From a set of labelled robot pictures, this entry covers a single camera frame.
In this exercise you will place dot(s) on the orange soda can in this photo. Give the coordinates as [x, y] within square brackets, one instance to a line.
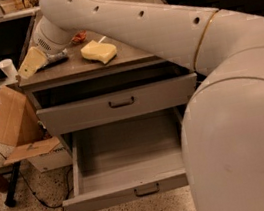
[79, 37]

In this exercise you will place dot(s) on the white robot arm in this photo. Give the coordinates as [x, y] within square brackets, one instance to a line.
[223, 126]

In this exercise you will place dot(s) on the brown cardboard box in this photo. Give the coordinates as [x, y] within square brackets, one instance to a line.
[21, 129]

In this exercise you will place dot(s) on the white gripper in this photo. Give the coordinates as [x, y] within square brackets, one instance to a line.
[49, 41]

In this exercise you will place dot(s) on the grey bottom drawer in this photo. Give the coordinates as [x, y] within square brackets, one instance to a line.
[126, 160]

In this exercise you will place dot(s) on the grey drawer cabinet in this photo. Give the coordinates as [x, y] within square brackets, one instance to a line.
[78, 79]

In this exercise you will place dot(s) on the grey middle drawer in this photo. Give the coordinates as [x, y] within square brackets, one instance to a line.
[120, 105]

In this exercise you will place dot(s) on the white paper cup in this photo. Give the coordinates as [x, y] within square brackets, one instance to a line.
[7, 67]

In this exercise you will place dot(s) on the black table leg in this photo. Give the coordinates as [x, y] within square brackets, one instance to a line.
[14, 174]

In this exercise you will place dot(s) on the yellow sponge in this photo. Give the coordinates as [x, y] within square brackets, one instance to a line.
[99, 51]

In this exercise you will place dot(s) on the grey drawer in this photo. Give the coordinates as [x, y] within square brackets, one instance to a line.
[120, 105]
[126, 160]

